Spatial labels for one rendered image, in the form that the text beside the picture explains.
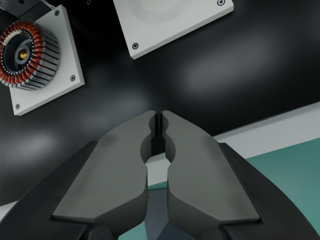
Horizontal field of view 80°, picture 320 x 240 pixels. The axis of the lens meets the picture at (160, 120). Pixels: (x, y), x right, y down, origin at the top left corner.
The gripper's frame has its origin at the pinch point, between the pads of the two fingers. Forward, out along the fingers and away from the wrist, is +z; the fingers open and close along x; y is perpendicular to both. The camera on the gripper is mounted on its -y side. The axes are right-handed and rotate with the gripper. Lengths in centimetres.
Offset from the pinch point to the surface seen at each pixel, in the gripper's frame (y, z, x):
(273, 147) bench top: 8.9, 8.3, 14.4
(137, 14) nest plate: -5.5, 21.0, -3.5
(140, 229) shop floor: 99, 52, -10
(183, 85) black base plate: 2.8, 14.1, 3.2
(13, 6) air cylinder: -6.3, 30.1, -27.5
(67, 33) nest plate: -2.5, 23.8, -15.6
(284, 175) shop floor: 58, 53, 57
